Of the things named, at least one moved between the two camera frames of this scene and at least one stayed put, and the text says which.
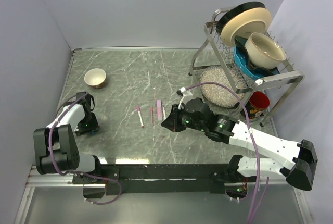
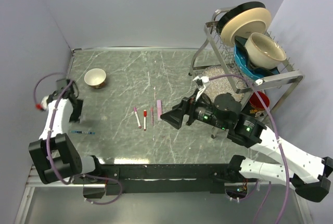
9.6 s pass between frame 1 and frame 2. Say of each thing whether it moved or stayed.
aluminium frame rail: stayed
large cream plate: stayed
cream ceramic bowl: stayed
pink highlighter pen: stayed
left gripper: moved
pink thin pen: stayed
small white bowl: stayed
